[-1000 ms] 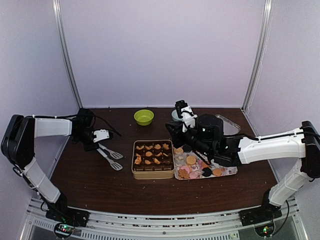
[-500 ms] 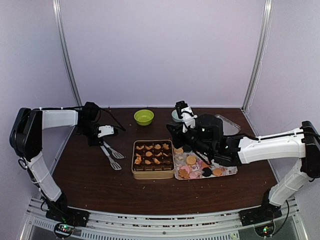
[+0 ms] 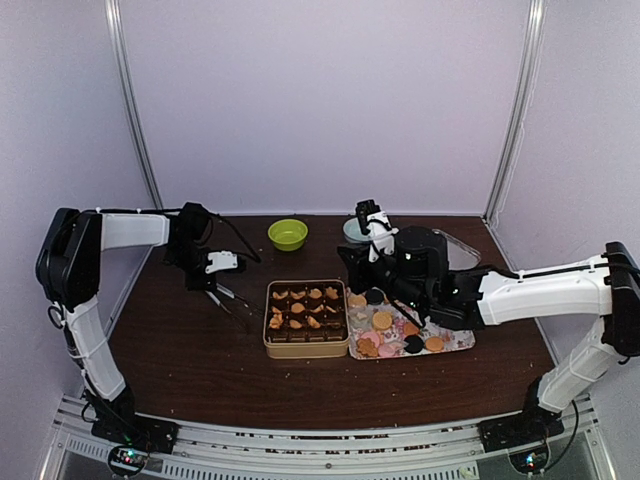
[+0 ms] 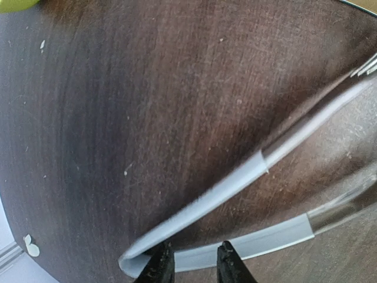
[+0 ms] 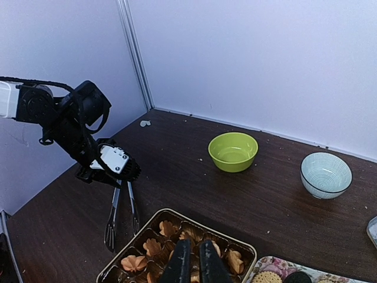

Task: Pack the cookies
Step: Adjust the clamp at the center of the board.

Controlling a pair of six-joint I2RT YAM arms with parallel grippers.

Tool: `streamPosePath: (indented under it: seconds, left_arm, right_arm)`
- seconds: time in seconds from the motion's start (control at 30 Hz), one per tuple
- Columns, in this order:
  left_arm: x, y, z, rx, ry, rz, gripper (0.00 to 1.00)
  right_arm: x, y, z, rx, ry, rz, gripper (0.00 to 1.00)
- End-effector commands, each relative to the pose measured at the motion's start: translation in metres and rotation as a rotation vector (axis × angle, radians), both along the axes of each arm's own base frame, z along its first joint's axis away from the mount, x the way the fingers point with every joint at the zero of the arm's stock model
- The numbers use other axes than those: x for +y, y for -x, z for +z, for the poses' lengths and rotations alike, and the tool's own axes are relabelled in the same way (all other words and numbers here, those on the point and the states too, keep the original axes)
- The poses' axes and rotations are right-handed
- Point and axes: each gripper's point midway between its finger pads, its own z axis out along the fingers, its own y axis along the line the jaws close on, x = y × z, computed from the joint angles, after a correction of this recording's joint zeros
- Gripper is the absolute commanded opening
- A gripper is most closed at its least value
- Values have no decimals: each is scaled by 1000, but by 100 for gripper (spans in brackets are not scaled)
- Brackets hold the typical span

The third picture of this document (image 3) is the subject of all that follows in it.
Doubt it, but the aluminium front rail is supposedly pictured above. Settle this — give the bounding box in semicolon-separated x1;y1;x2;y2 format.
39;392;619;480

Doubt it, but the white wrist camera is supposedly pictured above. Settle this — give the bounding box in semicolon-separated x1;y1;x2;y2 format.
204;250;246;275
355;199;399;263

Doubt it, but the floral cookie tray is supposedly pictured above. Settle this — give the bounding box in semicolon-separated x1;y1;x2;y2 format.
346;289;476;360

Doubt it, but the round patterned biscuit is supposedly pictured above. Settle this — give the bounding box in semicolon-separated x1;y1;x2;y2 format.
348;294;367;308

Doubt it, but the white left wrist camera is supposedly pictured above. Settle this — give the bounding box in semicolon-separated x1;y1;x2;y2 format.
204;250;246;275

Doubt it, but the green bowl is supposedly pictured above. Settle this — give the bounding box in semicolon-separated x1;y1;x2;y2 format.
267;219;309;252

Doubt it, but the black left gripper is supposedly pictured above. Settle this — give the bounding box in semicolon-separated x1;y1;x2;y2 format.
166;242;217;292

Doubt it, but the light blue striped bowl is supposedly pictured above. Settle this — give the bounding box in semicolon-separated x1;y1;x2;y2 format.
342;218;369;244

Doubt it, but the aluminium corner post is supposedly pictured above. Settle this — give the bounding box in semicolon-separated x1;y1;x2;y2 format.
483;0;547;228
104;0;164;209

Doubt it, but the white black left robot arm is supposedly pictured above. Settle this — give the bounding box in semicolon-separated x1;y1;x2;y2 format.
35;202;261;444

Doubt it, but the pink round cookie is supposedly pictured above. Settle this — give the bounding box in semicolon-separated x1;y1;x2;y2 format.
360;331;383;348

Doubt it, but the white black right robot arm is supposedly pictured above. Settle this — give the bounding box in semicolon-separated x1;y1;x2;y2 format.
337;226;639;452

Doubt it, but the aluminium corner post right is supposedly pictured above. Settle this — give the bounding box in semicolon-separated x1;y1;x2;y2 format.
483;0;547;228

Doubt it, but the aluminium corner post left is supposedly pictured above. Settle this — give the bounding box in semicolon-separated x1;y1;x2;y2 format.
104;0;164;209

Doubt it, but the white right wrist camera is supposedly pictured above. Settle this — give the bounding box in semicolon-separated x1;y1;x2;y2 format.
355;199;399;263

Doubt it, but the black sandwich cookie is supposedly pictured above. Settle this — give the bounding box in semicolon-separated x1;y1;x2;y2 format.
404;335;424;355

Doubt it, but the gold cookie tin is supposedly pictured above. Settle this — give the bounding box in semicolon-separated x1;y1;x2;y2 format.
262;279;349;360

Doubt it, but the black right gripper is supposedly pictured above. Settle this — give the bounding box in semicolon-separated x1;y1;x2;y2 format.
338;241;428;314

